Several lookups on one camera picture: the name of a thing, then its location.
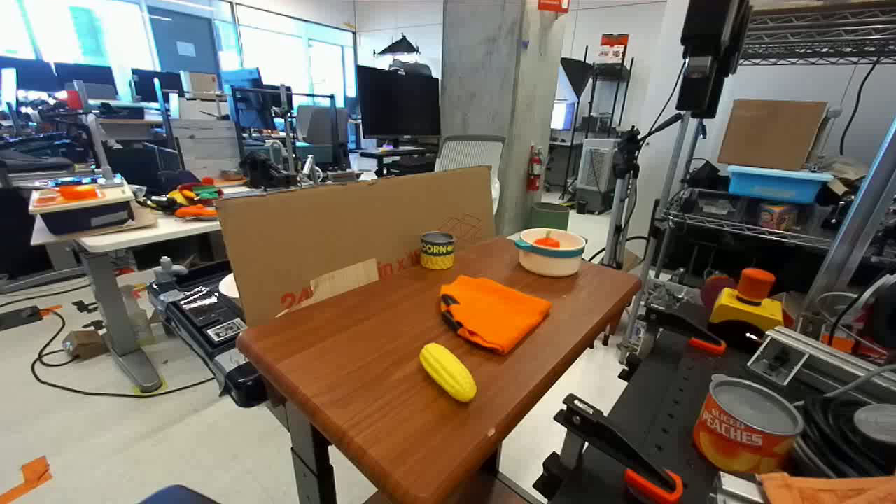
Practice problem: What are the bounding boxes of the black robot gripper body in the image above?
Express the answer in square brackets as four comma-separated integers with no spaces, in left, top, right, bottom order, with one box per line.
[680,0,755,89]

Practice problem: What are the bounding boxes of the white bowl with teal rim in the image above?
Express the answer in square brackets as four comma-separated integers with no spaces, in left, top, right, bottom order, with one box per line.
[507,224,590,279]

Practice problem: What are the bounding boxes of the brown cardboard sheet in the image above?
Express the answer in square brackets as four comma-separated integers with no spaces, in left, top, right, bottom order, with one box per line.
[713,96,831,173]

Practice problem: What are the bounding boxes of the blue plastic bin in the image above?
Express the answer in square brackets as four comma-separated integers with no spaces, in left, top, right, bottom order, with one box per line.
[722,163,834,206]

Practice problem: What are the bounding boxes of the black equipment rack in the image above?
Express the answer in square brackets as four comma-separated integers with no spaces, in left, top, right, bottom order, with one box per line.
[558,54,639,216]

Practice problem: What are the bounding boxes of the silver aluminium extrusion beam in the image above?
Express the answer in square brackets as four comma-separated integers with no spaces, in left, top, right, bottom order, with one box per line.
[804,121,896,317]

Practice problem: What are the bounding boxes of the green box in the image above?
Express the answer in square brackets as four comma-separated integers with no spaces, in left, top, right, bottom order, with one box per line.
[530,199,573,231]

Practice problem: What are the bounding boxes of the yellow emergency stop button box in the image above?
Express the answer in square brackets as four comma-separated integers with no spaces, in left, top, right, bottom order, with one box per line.
[705,266,786,336]

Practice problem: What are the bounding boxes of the orange folded cloth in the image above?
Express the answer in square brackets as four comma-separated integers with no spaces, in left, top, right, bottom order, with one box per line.
[436,272,554,357]

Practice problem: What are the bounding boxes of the large black monitor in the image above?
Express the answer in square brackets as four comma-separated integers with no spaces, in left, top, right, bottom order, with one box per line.
[353,62,446,143]

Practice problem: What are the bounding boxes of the small yellow and black tin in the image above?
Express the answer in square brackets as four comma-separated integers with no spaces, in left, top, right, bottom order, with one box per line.
[416,229,458,273]

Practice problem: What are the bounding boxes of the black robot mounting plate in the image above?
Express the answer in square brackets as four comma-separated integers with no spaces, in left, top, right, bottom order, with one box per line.
[530,318,896,504]

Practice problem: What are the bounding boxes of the orange peaches can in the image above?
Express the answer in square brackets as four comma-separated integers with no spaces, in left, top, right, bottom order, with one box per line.
[692,373,806,479]

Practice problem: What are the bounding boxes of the yellow corn-shaped toy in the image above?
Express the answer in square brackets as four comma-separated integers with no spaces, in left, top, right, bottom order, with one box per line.
[416,338,481,405]

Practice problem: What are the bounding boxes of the large brown cardboard panel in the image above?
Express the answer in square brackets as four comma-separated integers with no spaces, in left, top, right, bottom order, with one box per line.
[215,164,498,329]

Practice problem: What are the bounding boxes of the orange rag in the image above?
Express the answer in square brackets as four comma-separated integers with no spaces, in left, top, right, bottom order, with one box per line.
[752,467,896,504]

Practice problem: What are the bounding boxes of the orange and green toy pile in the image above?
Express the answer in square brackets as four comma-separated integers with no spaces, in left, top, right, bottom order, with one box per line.
[150,182,223,224]

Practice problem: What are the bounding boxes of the dark table leg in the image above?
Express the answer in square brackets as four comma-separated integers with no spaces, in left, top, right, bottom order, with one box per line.
[281,399,341,504]

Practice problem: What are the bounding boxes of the black controller box with labels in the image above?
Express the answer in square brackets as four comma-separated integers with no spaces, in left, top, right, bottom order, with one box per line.
[146,266,274,412]

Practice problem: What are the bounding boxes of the white height-adjustable desk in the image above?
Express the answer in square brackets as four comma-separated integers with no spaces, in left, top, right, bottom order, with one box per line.
[27,210,226,395]

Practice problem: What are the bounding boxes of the white box with orange item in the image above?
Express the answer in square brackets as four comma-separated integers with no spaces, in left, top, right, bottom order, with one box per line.
[24,178,141,238]

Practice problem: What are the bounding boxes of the blue chair seat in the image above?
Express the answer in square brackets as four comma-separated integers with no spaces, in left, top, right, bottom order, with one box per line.
[138,482,220,504]

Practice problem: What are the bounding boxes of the small beige floor box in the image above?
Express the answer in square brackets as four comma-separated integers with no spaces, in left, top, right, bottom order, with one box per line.
[62,325,113,364]

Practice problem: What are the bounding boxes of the orange floor tape mark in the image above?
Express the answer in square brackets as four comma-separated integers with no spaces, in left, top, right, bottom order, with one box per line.
[0,453,55,504]

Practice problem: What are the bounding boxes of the black camera on tripod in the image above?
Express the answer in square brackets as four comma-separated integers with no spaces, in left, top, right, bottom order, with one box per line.
[604,108,688,273]

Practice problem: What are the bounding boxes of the metal wire shelf rack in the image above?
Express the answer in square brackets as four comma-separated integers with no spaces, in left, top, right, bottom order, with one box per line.
[653,0,896,283]

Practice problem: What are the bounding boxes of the red wall sign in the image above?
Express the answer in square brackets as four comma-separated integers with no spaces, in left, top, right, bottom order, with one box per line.
[597,31,632,68]

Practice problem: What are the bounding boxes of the small black clamp, orange handle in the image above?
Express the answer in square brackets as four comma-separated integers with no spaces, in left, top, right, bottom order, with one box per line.
[642,303,730,357]

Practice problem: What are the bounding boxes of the small silver metal frame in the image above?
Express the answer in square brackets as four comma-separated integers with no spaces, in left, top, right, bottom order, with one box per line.
[744,327,817,388]

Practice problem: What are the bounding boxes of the coiled black cables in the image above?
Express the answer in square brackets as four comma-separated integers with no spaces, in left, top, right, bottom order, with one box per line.
[797,387,896,482]

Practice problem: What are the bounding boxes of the large black clamp, orange handle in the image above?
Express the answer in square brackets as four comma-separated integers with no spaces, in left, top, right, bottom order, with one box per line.
[552,392,688,504]

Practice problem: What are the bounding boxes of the black floor cable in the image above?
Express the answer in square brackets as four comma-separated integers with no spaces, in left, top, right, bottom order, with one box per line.
[24,310,219,404]

